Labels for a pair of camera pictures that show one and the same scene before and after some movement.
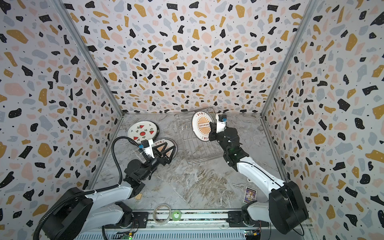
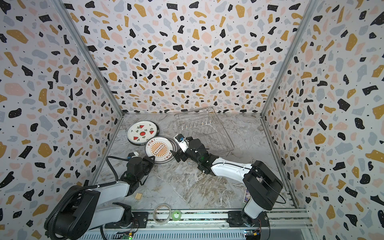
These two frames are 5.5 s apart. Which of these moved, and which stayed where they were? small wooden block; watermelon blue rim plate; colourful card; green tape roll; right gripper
Moved: right gripper
Stayed: green tape roll; watermelon blue rim plate; colourful card; small wooden block
